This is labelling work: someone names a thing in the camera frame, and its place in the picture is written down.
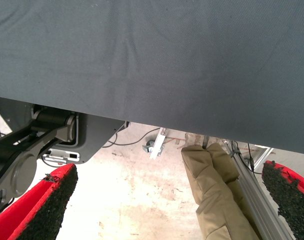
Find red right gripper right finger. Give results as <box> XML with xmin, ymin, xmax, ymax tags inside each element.
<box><xmin>261</xmin><ymin>159</ymin><xmax>304</xmax><ymax>240</ymax></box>

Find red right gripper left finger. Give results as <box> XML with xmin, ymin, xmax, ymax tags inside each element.
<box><xmin>0</xmin><ymin>162</ymin><xmax>79</xmax><ymax>240</ymax></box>

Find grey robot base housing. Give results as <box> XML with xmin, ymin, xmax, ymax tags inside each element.
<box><xmin>0</xmin><ymin>96</ymin><xmax>129</xmax><ymax>165</ymax></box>

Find aluminium table leg profile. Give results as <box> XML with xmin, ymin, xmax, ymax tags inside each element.
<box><xmin>223</xmin><ymin>139</ymin><xmax>294</xmax><ymax>240</ymax></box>

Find person in khaki trousers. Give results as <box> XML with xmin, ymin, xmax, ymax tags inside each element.
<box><xmin>180</xmin><ymin>132</ymin><xmax>262</xmax><ymax>240</ymax></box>

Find grey caster wheel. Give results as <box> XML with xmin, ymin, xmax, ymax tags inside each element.
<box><xmin>142</xmin><ymin>140</ymin><xmax>155</xmax><ymax>153</ymax></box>

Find dark grey table cloth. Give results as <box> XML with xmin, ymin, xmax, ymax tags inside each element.
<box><xmin>0</xmin><ymin>0</ymin><xmax>304</xmax><ymax>156</ymax></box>

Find thin black floor cable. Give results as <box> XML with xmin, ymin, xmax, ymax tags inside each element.
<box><xmin>101</xmin><ymin>127</ymin><xmax>161</xmax><ymax>149</ymax></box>
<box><xmin>246</xmin><ymin>142</ymin><xmax>263</xmax><ymax>175</ymax></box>

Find black robot frame links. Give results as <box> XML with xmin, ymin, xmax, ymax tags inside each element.
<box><xmin>0</xmin><ymin>106</ymin><xmax>77</xmax><ymax>222</ymax></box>

